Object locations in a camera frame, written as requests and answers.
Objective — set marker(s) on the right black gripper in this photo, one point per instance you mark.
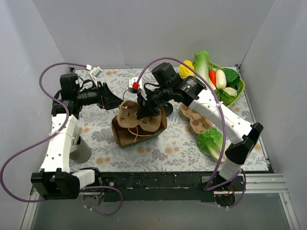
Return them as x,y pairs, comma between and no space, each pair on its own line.
145,105

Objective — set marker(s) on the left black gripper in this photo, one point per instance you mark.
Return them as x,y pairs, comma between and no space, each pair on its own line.
105,96

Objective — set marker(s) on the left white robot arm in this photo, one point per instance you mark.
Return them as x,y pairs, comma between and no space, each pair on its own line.
54,179

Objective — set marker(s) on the green plastic vegetable basket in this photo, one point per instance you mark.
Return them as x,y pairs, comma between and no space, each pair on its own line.
240,86

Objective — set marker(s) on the wrist white camera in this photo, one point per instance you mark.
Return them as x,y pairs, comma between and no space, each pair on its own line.
94,74
135,86

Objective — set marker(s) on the aluminium frame rail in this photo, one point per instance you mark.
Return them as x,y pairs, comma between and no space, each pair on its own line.
250,183

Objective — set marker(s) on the red orange pepper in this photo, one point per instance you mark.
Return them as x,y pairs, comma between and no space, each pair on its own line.
212,76

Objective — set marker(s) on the green lettuce on mat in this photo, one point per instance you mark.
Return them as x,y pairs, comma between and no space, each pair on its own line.
210,143

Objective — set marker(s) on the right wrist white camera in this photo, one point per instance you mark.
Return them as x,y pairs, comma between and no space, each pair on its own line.
135,86

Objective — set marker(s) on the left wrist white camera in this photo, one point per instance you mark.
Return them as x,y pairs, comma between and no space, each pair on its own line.
94,74

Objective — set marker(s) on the brown pulp cup carrier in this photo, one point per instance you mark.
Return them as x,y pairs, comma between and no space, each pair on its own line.
127,117

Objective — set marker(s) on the tall green napa cabbage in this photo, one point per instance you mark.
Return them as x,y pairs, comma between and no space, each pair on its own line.
201,64

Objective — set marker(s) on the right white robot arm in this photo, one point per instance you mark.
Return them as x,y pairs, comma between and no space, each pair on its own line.
239,135

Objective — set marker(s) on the grey straw holder cup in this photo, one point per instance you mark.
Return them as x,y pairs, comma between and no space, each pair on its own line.
80,152

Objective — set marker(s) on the yellow cabbage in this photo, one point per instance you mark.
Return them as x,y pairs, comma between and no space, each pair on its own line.
184,71

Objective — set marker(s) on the white radish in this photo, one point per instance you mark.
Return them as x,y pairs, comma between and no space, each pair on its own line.
220,79

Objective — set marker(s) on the dark green leafy vegetable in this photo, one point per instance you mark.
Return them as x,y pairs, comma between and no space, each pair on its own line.
232,79

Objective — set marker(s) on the small white bok choy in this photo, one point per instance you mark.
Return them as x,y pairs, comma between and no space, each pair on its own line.
231,91

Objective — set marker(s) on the floral patterned table mat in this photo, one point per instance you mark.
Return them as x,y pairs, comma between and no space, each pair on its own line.
174,150

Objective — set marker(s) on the green brown paper bag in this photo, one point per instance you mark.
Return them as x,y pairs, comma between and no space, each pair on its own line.
128,136

